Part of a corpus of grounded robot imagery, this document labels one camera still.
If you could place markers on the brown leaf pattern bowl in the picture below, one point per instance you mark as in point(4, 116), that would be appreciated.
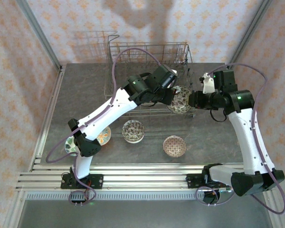
point(133, 131)
point(180, 104)

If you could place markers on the red-brown floral check bowl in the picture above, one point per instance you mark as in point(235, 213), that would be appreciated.
point(174, 146)

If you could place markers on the yellow blue flower bowl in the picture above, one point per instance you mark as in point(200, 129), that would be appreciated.
point(104, 137)

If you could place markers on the green leaf pattern bowl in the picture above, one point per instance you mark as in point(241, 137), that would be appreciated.
point(70, 145)

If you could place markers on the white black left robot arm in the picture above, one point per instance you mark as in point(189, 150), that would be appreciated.
point(102, 116)

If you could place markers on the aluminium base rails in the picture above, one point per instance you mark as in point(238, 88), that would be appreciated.
point(145, 178)

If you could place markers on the black electronics box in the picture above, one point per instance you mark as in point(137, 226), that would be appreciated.
point(78, 198)
point(224, 196)

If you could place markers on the grey metal lower panel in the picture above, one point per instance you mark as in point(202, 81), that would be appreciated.
point(142, 213)

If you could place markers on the aluminium frame post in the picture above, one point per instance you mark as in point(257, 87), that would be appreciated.
point(38, 33)
point(249, 31)

